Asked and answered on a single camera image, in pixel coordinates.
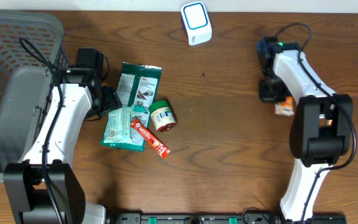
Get green lid white jar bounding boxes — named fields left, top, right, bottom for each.
left=149, top=100, right=176, bottom=132

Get grey plastic mesh basket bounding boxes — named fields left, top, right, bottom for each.
left=0, top=10, right=69, bottom=183

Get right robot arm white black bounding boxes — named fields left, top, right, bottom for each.
left=257, top=37, right=354, bottom=223

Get orange tissue pack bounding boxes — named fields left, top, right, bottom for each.
left=326, top=120, right=333, bottom=126
left=275, top=96, right=295, bottom=116

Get green white gloves packet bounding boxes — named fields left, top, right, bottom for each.
left=100, top=62, right=162, bottom=152

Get red nescafe stick sachet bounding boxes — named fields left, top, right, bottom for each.
left=131, top=118, right=170, bottom=159

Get white barcode scanner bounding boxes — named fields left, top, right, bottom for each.
left=180, top=1, right=213, bottom=46

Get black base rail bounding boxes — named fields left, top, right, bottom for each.
left=106, top=212, right=347, bottom=224

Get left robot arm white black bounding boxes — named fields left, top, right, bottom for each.
left=3, top=68, right=108, bottom=223

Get light green wipes packet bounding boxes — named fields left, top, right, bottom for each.
left=103, top=106, right=132, bottom=144

